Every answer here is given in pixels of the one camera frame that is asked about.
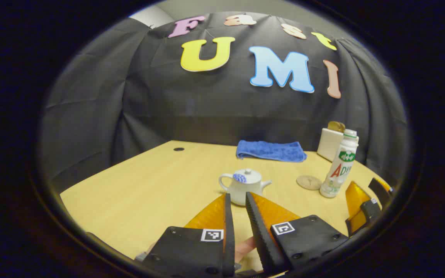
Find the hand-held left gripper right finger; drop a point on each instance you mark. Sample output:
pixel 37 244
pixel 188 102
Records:
pixel 259 227

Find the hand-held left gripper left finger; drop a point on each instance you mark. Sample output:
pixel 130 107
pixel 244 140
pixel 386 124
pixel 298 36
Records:
pixel 229 231

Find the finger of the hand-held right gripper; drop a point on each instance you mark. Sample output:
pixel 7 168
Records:
pixel 383 193
pixel 355 200

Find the white water bottle green label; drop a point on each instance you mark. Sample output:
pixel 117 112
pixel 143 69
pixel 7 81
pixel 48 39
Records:
pixel 340 170

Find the white ceramic teacup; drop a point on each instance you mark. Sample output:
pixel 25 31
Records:
pixel 240 191

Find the round wooden coaster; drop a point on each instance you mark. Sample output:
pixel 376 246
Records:
pixel 309 182

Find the white toaster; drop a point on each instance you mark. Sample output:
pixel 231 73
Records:
pixel 328 144

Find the brown bread slice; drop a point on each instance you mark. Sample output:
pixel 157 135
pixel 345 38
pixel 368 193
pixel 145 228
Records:
pixel 336 126

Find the blue folded towel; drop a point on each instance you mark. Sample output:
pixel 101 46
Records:
pixel 270 151

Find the black backdrop cloth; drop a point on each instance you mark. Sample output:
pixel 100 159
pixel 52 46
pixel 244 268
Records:
pixel 207 108

